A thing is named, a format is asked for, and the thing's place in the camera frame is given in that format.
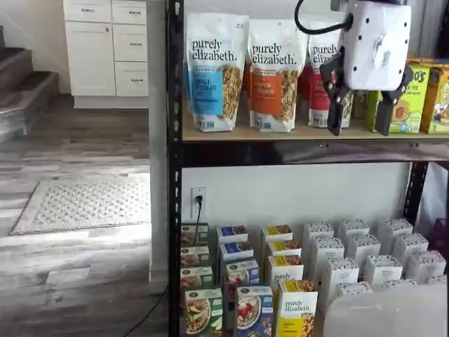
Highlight yellow Bobo's snack box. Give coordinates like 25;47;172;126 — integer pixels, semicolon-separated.
420;66;449;135
408;54;449;68

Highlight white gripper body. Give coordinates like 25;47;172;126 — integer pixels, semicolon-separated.
338;0;413;92

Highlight white plastic bag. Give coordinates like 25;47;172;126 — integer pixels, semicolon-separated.
419;163;449;229

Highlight green Bobo's apple pie box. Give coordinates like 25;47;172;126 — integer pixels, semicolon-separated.
352;90;382;120
366;62;431;134

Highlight black floor cable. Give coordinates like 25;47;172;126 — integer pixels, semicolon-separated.
124;282;169;337

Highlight purple package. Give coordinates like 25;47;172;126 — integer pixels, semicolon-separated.
429;218;449;253

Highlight black plug with cord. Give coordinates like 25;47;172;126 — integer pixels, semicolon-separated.
194;194;205;246

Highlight blue flax plus oatmeal box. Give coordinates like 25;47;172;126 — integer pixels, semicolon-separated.
224;259;261;287
226;284;274;337

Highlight green apple cinnamon oatmeal box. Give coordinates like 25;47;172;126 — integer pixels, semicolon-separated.
185;287;224;337
180;245;211;268
180;221;210;246
180;266;215;291

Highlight black metal shelf frame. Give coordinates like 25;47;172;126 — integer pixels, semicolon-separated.
166;0;449;337

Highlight white kitchen cabinet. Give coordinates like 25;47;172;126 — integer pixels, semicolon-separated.
63;0;150;109

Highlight navy and white granola box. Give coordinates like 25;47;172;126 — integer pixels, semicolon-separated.
216;225;249;245
219;242;254;263

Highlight grey patterned floor rug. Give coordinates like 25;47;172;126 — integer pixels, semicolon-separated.
8;177;152;236

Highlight yellow purely elizabeth box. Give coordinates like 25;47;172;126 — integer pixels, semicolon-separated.
261;225;294;243
275;279;319;337
266;240;302;258
268;255;305;282

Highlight orange label granola bag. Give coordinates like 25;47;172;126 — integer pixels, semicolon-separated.
243;62;253;113
247;19;311;133

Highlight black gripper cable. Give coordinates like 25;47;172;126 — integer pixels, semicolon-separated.
293;0;351;37

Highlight dark wooden stairs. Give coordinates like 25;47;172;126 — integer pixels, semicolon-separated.
0;24;60;141

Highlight blue label granola bag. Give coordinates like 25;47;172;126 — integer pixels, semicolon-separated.
185;13;250;133

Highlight red label granola bag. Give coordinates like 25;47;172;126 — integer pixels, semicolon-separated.
307;20;354;128
297;66;313;119

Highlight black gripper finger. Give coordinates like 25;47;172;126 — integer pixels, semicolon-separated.
319;47;354;137
374;65;415;136

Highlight white wall outlet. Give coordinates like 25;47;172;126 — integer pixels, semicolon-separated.
191;186;208;220

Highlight wooden upper shelf board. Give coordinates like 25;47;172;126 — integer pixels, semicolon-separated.
182;112;449;142

